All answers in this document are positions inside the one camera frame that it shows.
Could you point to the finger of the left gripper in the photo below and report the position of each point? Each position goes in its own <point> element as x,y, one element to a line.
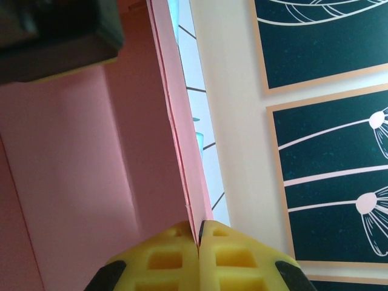
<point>54,33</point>

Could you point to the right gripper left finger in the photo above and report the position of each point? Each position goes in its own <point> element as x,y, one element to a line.
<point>169,266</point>

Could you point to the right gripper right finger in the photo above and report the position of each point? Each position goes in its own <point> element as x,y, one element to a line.
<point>236,266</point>

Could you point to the pink paper box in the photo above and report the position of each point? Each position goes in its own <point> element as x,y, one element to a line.
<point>75,151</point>

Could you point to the dark floral framed picture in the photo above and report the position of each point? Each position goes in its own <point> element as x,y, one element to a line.
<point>318,45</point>

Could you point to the wall panel with pink flowers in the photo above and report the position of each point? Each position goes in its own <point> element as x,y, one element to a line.
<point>327,182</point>

